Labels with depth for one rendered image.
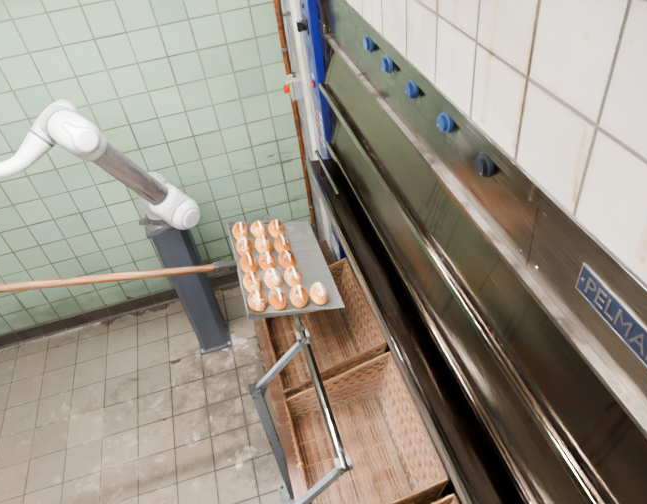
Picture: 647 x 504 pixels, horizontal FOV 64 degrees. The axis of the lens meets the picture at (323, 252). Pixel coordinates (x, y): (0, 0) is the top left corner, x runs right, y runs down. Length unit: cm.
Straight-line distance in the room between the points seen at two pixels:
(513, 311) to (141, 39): 232
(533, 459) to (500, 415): 12
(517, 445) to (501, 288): 36
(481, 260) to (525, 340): 20
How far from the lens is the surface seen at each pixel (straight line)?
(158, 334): 367
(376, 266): 171
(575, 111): 76
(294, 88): 269
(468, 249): 118
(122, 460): 323
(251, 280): 194
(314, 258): 214
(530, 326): 104
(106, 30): 291
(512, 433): 126
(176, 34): 290
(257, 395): 203
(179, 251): 284
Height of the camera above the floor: 260
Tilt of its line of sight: 42 degrees down
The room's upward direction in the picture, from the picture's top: 9 degrees counter-clockwise
